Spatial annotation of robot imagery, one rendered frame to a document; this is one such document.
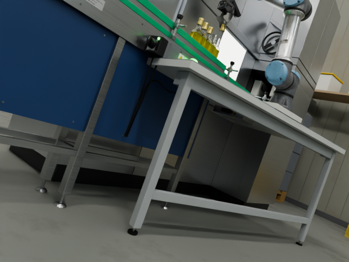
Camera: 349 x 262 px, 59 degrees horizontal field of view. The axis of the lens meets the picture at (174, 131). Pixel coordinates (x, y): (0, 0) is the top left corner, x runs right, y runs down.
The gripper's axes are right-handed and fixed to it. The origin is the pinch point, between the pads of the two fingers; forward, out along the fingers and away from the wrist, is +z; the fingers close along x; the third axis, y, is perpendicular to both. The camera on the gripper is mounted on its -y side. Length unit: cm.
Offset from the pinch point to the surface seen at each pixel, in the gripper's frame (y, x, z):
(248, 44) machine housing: -59, -29, -14
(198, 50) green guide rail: 27.5, 17.8, 28.6
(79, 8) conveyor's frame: 101, 37, 45
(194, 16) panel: 16.9, -10.6, 1.5
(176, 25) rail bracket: 52, 26, 26
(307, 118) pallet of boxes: -296, -91, -5
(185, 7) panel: 27.6, -8.1, 0.6
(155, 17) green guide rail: 64, 26, 29
